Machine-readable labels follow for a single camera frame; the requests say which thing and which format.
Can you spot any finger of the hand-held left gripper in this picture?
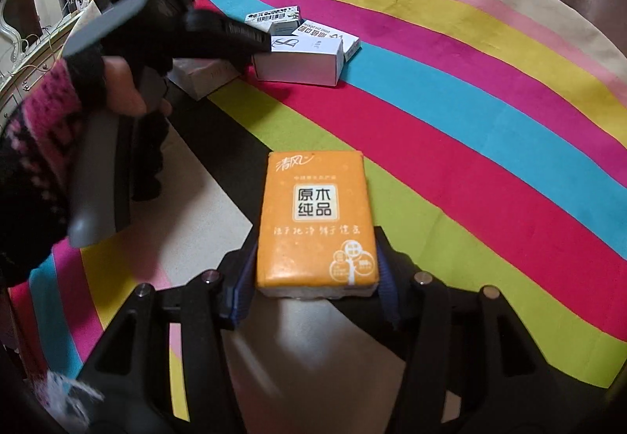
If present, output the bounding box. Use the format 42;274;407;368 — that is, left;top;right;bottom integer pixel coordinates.
183;10;273;73

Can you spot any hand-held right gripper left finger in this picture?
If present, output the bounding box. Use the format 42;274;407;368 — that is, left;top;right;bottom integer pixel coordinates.
78;235;259;434

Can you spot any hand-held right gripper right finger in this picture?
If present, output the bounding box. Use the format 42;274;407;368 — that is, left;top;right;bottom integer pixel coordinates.
375;226;560;434

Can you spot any orange tissue packet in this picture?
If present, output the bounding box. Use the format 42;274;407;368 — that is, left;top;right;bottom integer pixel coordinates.
255;150;381;301

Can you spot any person's left hand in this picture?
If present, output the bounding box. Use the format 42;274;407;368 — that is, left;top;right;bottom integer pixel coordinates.
63;43;172;119

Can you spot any small white barcode box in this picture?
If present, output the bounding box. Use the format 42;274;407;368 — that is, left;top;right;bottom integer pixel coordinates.
245;5;302;34

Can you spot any long white box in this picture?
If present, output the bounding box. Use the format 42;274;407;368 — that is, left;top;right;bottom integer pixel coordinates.
169;58;242;100

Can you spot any white box with dark print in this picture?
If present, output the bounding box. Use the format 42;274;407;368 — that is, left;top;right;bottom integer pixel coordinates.
252;35;344;87

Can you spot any white labelled box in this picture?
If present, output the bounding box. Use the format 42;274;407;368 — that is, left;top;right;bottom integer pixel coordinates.
291;20;362;63

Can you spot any white dresser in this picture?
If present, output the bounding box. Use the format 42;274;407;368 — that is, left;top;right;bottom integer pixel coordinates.
0;15;74;121

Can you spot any striped colourful tablecloth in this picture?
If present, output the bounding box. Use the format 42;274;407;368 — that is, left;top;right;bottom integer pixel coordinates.
0;0;627;427

